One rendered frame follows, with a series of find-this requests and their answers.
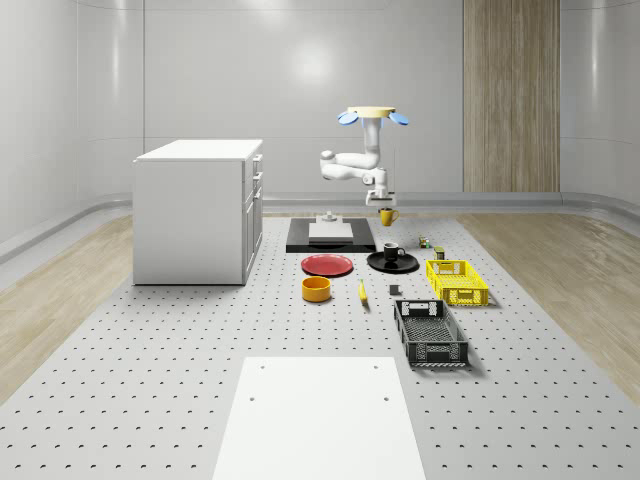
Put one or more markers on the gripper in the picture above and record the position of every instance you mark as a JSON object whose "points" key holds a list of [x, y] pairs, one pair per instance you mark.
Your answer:
{"points": [[381, 197]]}

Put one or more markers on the yellow mug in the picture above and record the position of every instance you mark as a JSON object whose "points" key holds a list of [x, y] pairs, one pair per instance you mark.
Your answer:
{"points": [[387, 217]]}

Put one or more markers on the black mug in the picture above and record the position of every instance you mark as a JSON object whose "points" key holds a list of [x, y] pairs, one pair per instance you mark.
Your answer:
{"points": [[391, 252]]}

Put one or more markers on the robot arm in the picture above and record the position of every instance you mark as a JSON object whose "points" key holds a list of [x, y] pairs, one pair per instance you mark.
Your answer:
{"points": [[350, 162]]}

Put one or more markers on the black stove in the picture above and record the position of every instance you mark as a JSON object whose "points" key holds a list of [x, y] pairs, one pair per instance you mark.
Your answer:
{"points": [[330, 235]]}

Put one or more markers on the puzzle cube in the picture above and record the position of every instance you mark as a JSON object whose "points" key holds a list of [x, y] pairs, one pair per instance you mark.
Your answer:
{"points": [[425, 243]]}

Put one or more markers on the black plate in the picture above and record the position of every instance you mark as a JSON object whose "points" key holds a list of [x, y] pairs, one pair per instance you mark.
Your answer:
{"points": [[392, 266]]}

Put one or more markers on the flat-sided can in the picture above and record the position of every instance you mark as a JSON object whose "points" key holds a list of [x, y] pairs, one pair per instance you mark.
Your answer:
{"points": [[439, 254]]}

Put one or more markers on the red plate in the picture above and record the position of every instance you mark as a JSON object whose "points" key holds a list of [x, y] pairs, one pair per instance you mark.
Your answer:
{"points": [[327, 265]]}

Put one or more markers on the drone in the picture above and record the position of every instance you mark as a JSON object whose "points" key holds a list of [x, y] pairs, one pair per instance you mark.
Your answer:
{"points": [[372, 111]]}

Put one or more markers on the grey cube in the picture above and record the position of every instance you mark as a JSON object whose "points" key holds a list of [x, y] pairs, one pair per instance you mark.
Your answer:
{"points": [[395, 289]]}

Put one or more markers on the banana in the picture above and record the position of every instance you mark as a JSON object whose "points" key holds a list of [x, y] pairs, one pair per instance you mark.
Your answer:
{"points": [[363, 294]]}

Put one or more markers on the yellow bowl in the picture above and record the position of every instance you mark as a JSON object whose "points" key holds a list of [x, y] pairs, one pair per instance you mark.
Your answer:
{"points": [[316, 291]]}

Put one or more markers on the yellow basket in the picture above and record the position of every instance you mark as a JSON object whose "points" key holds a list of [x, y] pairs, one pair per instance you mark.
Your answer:
{"points": [[457, 285]]}

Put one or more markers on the dark grey basket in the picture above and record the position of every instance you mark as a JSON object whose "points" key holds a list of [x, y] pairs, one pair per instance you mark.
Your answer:
{"points": [[430, 340]]}

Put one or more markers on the white cabinet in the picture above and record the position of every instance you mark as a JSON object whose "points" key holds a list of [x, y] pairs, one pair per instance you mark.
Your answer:
{"points": [[190, 220]]}

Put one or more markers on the white board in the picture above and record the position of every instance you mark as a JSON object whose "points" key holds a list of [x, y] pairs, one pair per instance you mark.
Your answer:
{"points": [[320, 420]]}

